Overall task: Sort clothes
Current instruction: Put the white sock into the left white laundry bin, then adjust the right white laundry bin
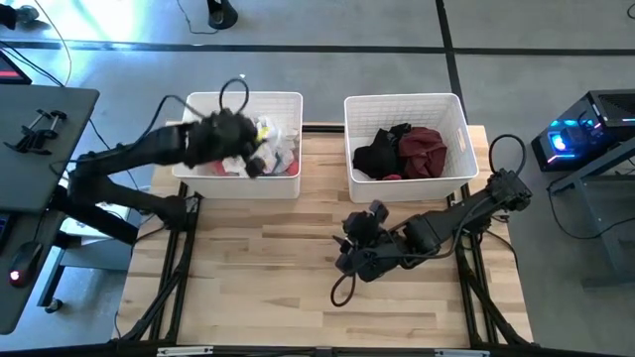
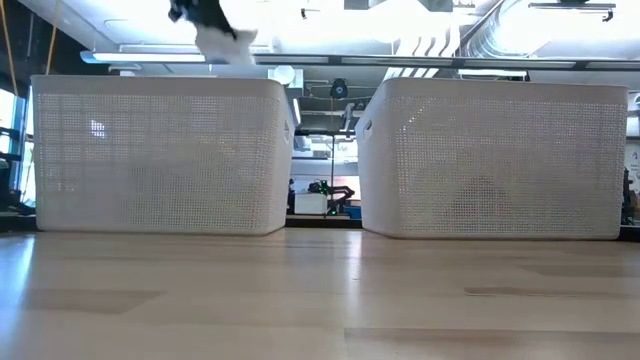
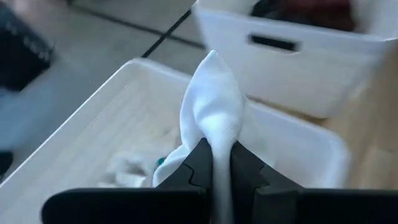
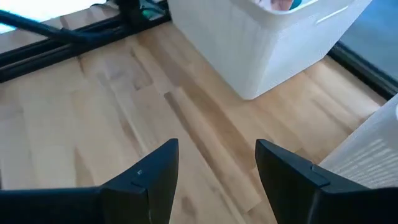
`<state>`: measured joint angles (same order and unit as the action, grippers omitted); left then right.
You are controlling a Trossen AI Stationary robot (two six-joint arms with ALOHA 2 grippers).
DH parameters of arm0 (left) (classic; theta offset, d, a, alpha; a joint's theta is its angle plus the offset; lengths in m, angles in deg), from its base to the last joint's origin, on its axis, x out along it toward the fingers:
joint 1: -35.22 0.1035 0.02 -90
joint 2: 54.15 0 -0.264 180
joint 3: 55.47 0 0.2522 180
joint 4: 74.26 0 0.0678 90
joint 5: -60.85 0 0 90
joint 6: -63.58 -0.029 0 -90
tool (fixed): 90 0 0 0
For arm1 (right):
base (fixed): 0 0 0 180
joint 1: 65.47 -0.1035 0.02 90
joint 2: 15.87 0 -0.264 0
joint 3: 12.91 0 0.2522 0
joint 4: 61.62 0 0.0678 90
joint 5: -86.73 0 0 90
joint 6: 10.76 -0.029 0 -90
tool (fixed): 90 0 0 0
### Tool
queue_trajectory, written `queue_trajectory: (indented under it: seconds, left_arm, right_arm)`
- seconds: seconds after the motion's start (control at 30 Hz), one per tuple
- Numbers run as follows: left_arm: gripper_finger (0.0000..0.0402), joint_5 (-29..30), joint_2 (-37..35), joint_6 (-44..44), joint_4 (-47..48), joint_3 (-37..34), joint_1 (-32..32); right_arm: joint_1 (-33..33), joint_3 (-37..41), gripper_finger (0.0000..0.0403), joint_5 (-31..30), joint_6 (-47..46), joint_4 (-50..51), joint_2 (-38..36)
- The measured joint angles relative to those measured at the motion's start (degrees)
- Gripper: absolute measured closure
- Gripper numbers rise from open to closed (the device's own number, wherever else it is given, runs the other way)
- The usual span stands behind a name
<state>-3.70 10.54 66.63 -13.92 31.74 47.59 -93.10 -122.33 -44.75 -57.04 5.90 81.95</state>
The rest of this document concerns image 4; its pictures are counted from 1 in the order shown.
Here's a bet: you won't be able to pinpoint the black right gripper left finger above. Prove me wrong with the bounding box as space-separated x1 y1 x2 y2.
0 138 180 224

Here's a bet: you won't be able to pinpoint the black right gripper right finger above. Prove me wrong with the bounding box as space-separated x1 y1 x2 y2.
254 139 398 224

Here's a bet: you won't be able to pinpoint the pink and maroon garment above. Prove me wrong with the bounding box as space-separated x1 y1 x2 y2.
270 0 294 12

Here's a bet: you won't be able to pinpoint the perforated cream laundry basket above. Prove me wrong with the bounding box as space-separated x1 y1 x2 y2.
167 0 373 100
319 93 398 190

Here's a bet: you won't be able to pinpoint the black table frame rail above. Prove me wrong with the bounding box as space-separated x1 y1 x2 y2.
328 42 398 100
0 14 172 83

